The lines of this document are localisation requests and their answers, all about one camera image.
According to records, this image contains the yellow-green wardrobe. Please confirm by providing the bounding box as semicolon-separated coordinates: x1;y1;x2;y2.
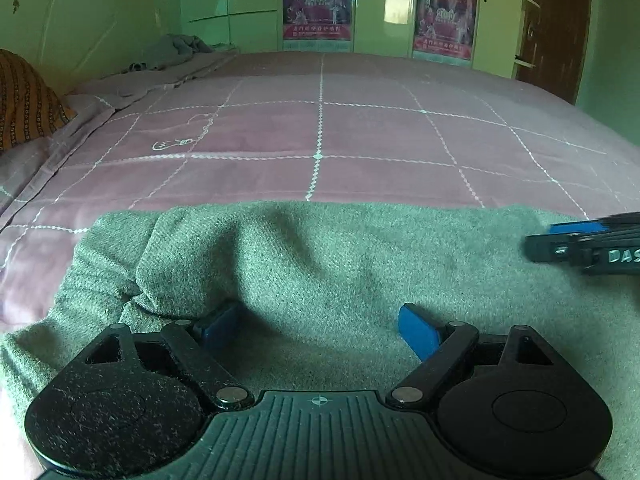
180;0;524;78

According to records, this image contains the grey fleece pant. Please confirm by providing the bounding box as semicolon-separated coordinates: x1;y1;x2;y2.
1;203;639;479

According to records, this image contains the right red poster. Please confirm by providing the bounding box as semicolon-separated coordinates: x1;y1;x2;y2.
412;0;478;67

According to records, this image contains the red poster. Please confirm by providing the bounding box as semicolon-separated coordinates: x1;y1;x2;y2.
412;0;478;67
282;0;354;53

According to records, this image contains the grey crumpled cloth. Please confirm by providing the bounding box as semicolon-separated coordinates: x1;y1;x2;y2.
125;35;214;73

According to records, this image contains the left red poster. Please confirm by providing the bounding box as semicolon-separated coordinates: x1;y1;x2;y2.
282;0;354;53

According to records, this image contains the pink checked bed sheet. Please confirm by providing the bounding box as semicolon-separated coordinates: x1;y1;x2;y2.
1;52;639;331

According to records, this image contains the brown wooden door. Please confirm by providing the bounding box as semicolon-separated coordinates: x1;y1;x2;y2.
515;0;591;104

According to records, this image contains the pink pillow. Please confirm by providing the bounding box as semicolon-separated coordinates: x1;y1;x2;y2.
1;94;101;212

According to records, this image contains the orange patterned pillow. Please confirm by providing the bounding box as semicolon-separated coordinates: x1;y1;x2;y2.
0;50;76;153

